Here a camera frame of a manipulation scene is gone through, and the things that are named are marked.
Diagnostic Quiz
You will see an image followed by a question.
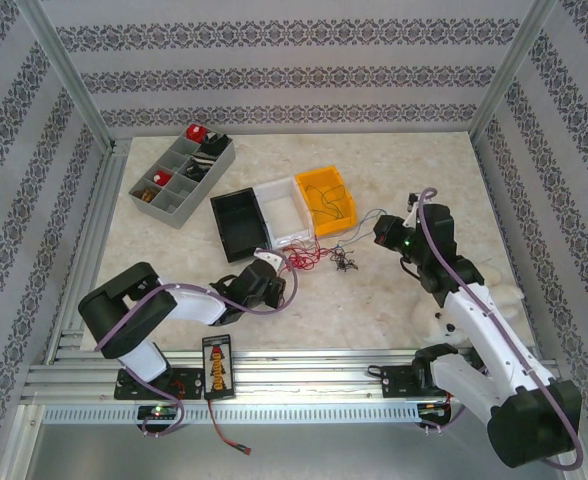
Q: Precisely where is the thin blue cable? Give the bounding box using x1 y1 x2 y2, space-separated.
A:
332 208 393 251

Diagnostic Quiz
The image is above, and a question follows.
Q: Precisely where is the white plastic bin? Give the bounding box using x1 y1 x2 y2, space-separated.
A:
253 177 318 250

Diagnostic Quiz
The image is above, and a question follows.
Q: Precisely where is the yellow plastic bin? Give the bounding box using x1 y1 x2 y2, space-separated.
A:
293 165 359 239

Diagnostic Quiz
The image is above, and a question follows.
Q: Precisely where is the black plastic bin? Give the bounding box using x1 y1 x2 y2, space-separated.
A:
209 187 275 265

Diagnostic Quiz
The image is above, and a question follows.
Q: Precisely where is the white plush toy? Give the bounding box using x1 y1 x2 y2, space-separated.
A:
411 264 528 351

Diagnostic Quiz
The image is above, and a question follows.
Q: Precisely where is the black device with orange print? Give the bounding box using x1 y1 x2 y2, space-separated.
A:
201 333 238 401

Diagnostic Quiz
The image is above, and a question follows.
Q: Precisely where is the grey compartment organizer tray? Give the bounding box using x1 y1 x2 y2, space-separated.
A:
128 130 238 230

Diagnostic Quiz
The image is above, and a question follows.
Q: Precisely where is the black white striped part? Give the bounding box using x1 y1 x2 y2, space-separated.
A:
182 152 218 180

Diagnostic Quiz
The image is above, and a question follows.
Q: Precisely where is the perforated metal strip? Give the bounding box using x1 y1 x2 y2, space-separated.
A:
38 403 423 426

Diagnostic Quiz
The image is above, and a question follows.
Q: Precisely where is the red black lead with plug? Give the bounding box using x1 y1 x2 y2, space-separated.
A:
208 397 254 457

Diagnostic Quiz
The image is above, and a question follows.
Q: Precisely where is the black clip part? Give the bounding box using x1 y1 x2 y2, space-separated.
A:
197 131 228 155

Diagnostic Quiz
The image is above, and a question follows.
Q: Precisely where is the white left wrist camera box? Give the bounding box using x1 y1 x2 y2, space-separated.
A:
252 248 285 267

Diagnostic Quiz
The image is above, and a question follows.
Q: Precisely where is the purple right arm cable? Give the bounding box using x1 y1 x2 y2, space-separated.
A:
413 187 584 471

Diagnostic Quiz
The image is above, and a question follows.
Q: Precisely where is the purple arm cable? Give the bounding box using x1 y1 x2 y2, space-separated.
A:
93 259 299 440
413 187 584 471

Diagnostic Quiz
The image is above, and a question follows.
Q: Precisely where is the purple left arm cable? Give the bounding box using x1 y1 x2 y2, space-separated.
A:
93 259 299 440

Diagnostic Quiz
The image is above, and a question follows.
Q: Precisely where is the thin green cable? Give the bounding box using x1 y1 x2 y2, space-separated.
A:
305 184 351 221

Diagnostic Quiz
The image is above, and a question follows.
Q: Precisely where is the aluminium front rail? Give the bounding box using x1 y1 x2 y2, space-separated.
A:
21 348 565 404

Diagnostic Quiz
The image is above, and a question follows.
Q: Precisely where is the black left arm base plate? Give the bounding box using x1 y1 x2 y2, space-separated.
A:
113 367 205 401

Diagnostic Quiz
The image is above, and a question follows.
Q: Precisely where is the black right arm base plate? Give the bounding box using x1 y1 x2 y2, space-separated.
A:
381 362 450 400

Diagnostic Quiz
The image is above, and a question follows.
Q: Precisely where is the aluminium side rail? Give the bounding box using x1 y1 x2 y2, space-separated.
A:
43 141 134 366

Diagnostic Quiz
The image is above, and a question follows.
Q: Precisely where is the aluminium frame post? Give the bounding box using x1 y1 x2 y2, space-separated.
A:
466 0 560 139
15 0 118 151

